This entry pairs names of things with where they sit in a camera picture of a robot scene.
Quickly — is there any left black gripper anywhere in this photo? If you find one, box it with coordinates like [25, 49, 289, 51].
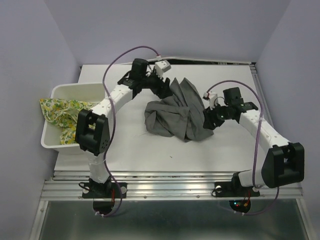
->
[141, 68, 174, 100]

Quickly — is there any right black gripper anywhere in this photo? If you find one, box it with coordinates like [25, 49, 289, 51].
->
[202, 101, 231, 130]

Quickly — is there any grey pleated skirt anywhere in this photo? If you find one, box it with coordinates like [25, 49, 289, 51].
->
[144, 78, 214, 142]

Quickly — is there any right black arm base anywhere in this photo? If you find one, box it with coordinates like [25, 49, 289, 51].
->
[211, 181, 260, 214]

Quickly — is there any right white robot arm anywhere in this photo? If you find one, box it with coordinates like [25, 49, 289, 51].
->
[203, 87, 305, 195]

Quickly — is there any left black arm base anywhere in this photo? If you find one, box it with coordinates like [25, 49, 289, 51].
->
[78, 178, 128, 217]

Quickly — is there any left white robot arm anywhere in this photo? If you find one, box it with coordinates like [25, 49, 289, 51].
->
[75, 58, 172, 197]

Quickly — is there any white plastic bin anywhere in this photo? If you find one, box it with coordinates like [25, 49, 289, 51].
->
[40, 83, 105, 155]

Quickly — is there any yellow floral skirt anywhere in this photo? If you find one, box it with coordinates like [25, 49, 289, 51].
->
[39, 98, 97, 145]

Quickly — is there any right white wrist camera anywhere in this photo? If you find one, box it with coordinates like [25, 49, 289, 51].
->
[203, 91, 219, 110]

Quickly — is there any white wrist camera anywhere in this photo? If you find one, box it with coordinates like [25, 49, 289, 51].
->
[203, 91, 219, 110]
[154, 60, 171, 75]

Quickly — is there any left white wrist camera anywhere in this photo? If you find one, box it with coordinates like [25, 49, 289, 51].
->
[154, 60, 171, 75]

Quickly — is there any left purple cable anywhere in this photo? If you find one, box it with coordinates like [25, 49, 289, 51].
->
[94, 45, 163, 218]

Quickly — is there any aluminium mounting rail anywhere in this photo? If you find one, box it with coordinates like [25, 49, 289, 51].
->
[39, 170, 305, 201]

